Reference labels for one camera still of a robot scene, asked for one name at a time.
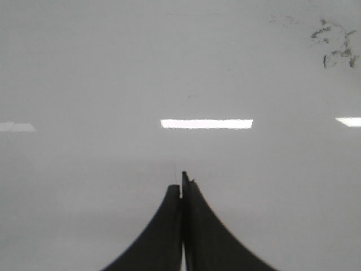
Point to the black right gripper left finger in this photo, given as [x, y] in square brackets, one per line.
[159, 246]

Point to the white whiteboard with metal frame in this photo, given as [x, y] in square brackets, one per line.
[105, 103]

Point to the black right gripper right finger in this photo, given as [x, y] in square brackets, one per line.
[207, 242]

